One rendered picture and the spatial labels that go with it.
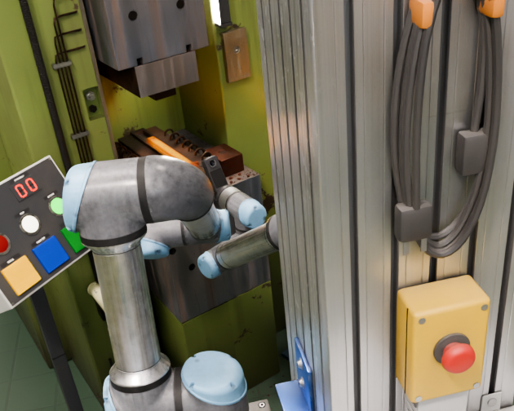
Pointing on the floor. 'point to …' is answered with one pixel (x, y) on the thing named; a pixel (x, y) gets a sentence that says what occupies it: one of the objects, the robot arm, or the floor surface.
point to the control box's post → (42, 308)
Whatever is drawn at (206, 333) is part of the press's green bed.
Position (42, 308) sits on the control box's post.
